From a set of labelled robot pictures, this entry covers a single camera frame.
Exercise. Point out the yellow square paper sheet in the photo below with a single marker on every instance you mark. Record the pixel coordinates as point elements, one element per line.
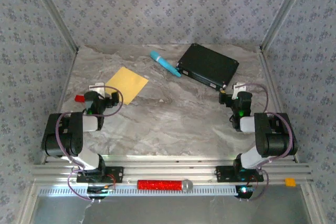
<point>128,82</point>

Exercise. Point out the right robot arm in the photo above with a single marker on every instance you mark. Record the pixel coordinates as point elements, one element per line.
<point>248,124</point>

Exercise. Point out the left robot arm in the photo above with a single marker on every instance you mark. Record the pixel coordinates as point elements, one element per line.
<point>92,124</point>

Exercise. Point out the small red block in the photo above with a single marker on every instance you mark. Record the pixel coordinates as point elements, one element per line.
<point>78,98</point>

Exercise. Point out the black receiver box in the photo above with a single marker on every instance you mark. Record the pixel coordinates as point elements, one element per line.
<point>207,64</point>

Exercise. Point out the blue marker pen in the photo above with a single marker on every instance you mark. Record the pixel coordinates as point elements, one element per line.
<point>165,64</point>

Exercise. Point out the small orange block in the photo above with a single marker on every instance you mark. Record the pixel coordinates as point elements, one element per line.
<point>290,182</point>

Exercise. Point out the red glitter microphone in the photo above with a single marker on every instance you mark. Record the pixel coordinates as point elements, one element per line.
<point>157,184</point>

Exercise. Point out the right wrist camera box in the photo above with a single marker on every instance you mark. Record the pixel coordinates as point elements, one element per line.
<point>237,87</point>

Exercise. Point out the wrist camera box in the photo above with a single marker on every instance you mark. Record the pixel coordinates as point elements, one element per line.
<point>237,87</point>
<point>96,88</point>

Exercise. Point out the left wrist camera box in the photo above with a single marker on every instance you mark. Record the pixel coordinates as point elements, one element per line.
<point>96,88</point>

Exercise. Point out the aluminium side rail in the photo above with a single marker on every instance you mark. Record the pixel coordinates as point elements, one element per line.
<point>68,77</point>
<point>271,77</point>

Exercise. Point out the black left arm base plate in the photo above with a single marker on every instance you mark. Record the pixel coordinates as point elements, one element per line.
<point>118,174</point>

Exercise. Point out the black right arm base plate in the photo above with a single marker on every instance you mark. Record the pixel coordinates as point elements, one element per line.
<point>223,174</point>

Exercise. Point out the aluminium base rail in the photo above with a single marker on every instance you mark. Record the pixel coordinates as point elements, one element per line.
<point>170,167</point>

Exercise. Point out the aluminium frame post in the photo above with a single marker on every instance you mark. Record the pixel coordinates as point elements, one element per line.
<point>283,11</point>
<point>54,11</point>

